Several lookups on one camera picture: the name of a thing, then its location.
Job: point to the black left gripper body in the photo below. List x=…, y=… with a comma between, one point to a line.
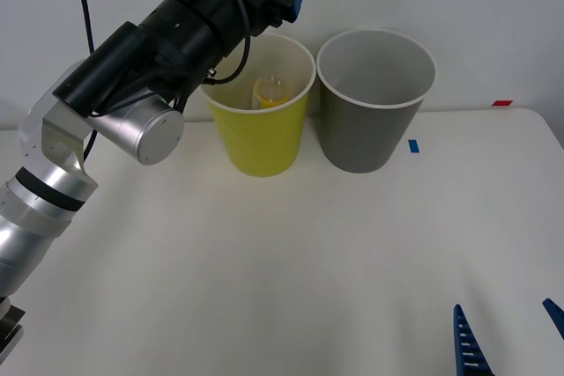
x=253, y=6

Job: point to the grey plastic bin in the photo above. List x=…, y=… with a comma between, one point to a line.
x=365, y=134

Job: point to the yellow-green plastic bin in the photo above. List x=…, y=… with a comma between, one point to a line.
x=264, y=142

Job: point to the silver and black left arm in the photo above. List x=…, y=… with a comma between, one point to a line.
x=132, y=129

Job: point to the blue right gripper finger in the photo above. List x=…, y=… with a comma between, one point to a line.
x=556, y=316
x=469, y=349

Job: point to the yellow label plastic bottle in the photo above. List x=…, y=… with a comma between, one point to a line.
x=269, y=92

